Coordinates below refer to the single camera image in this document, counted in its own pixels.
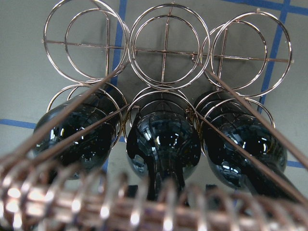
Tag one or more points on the copper wire wine basket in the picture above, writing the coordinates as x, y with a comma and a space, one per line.
74, 75

